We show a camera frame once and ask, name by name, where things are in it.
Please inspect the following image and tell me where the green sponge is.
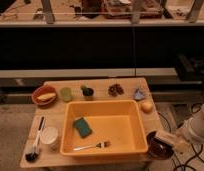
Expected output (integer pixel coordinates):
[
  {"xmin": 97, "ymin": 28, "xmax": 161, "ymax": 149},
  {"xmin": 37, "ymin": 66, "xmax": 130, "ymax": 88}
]
[{"xmin": 74, "ymin": 117, "xmax": 92, "ymax": 138}]

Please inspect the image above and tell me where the green cup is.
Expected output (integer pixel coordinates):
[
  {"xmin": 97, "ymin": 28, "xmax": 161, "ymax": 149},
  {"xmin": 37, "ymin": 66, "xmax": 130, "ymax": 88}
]
[{"xmin": 60, "ymin": 87, "xmax": 72, "ymax": 102}]

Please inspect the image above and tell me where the yellow food in bowl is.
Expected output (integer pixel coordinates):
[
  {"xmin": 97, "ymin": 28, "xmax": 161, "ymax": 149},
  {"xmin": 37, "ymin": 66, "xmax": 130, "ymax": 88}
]
[{"xmin": 37, "ymin": 93, "xmax": 56, "ymax": 101}]

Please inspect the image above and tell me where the black white dish brush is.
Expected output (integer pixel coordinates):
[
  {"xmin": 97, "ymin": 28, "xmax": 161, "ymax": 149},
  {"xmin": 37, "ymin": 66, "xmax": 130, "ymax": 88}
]
[{"xmin": 25, "ymin": 117, "xmax": 44, "ymax": 162}]

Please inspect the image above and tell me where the brown grape cluster toy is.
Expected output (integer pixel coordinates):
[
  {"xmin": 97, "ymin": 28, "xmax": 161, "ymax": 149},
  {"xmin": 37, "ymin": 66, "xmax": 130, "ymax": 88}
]
[{"xmin": 108, "ymin": 84, "xmax": 124, "ymax": 97}]

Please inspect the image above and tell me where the silver fork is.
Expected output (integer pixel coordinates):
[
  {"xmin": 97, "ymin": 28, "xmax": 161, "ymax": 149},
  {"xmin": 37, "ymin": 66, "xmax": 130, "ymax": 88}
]
[{"xmin": 74, "ymin": 141, "xmax": 110, "ymax": 151}]

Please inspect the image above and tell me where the yellow plastic tub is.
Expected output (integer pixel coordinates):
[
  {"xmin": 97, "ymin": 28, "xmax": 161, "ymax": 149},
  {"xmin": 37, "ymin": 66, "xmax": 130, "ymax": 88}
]
[{"xmin": 60, "ymin": 100, "xmax": 148, "ymax": 157}]

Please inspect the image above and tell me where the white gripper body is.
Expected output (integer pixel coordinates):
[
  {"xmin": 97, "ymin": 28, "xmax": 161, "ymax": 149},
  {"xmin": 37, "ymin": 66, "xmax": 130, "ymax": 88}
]
[{"xmin": 174, "ymin": 131, "xmax": 191, "ymax": 154}]

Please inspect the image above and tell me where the purple bowl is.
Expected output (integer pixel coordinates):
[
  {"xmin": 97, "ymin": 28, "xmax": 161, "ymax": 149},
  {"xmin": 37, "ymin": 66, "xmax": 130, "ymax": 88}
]
[{"xmin": 146, "ymin": 131, "xmax": 174, "ymax": 160}]

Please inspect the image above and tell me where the orange bowl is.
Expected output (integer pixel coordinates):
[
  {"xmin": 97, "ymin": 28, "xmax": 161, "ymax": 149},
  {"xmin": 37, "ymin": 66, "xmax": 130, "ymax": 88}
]
[{"xmin": 31, "ymin": 85, "xmax": 57, "ymax": 106}]

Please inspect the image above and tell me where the yellow lemon toy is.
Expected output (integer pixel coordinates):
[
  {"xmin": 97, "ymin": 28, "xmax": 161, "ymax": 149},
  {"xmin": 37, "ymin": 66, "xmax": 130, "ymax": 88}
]
[{"xmin": 141, "ymin": 101, "xmax": 153, "ymax": 113}]

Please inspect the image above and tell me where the white cup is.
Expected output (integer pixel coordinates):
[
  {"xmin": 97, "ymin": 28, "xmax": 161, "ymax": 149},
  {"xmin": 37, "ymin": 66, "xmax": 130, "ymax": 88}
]
[{"xmin": 40, "ymin": 127, "xmax": 59, "ymax": 149}]

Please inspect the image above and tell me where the wooden board eraser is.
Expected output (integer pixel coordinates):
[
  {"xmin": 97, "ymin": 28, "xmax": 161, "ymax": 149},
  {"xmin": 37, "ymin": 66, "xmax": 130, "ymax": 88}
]
[{"xmin": 155, "ymin": 130, "xmax": 176, "ymax": 146}]

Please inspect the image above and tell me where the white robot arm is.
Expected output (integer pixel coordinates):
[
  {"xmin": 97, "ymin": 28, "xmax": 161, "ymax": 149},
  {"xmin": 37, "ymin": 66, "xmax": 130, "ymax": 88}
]
[{"xmin": 174, "ymin": 104, "xmax": 204, "ymax": 153}]

